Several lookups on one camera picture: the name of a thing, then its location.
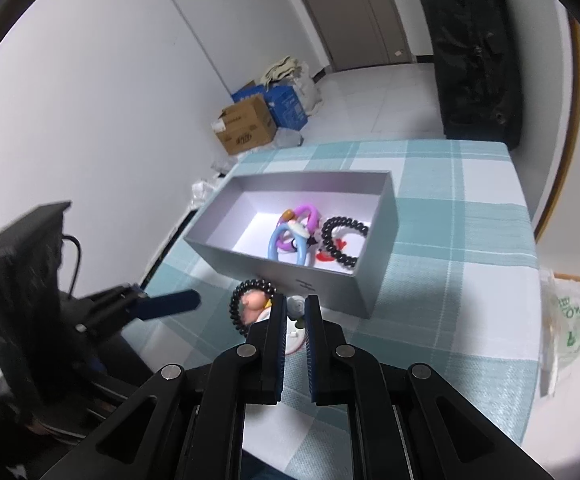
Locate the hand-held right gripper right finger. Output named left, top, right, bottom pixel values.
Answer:
left=305, top=294, right=555, bottom=480

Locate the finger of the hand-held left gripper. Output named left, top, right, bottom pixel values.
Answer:
left=72, top=284, right=201, bottom=341

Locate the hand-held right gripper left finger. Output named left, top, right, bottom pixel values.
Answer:
left=40, top=294, right=288, bottom=480

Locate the white round badge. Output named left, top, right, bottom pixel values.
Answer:
left=285, top=295, right=311, bottom=356

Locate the grey cardboard box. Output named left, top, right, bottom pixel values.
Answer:
left=184, top=170, right=401, bottom=320

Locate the black bead bracelet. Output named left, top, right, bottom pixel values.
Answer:
left=229, top=278, right=278, bottom=338
left=321, top=216, right=369, bottom=267

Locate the blue hair tie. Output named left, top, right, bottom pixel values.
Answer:
left=268, top=224, right=315, bottom=266

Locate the red hair clip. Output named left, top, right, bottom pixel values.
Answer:
left=315, top=237, right=348, bottom=263

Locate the teal checkered tablecloth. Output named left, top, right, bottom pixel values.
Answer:
left=120, top=139, right=543, bottom=480

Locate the brown cardboard box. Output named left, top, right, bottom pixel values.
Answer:
left=213, top=94, right=278, bottom=156

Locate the blue cardboard box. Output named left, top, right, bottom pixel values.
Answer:
left=231, top=80, right=308, bottom=129

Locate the white sack with beige cloth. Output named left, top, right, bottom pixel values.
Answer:
left=260, top=56, right=323, bottom=116

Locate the green print plastic bag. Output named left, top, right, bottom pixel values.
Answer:
left=540, top=269, right=580, bottom=398

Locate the grey door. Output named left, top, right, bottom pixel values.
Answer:
left=282, top=0, right=413, bottom=72

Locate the black cable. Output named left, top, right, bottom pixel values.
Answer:
left=62, top=235, right=82, bottom=296

